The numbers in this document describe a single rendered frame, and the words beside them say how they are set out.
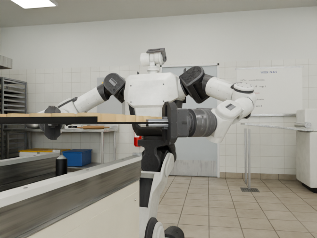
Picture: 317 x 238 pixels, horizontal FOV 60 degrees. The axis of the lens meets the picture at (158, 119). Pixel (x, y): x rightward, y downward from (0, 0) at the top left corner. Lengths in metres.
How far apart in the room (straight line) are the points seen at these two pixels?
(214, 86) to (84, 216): 0.83
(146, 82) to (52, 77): 4.83
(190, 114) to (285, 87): 4.52
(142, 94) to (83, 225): 0.84
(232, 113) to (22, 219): 0.64
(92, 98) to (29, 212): 1.06
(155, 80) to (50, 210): 0.90
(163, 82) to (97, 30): 4.62
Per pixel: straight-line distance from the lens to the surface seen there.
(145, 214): 1.23
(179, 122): 0.80
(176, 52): 5.30
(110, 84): 1.43
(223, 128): 0.89
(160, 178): 1.26
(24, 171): 0.86
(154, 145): 1.32
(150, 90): 1.28
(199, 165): 5.20
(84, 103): 1.48
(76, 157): 5.04
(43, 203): 0.48
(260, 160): 5.23
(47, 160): 0.93
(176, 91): 1.28
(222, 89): 1.19
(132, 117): 0.71
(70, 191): 0.53
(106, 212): 0.64
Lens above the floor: 1.00
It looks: 1 degrees up
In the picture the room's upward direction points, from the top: straight up
